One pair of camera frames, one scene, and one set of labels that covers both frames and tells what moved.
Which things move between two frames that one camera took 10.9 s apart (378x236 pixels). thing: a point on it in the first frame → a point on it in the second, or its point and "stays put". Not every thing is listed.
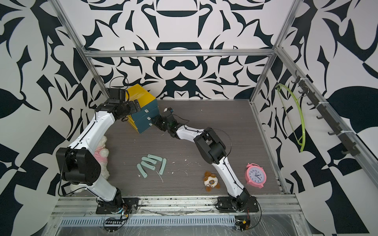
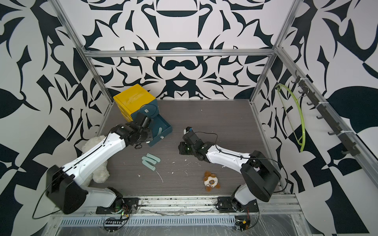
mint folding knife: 148,160 stays put
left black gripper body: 131,109 → 147,136
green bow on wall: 302,143 stays put
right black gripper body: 159,122 → 184,149
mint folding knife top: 155,157 stays put
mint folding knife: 148,165 stays put
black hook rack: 327,114 stays put
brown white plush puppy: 210,181 stays put
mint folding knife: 162,166 → 160,131
